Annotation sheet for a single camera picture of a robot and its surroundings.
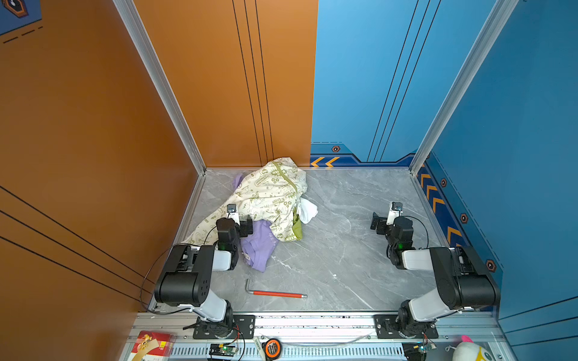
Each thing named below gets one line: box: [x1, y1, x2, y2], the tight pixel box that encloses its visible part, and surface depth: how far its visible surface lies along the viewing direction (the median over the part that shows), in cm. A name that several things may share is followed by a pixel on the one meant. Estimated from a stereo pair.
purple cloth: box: [231, 173, 280, 273], surface depth 91 cm
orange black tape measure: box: [261, 338, 283, 361], surface depth 69 cm
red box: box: [127, 330, 177, 361], surface depth 68 cm
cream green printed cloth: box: [182, 157, 308, 246], surface depth 98 cm
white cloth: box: [296, 197, 319, 225], surface depth 103 cm
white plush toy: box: [452, 334, 496, 361], surface depth 65 cm
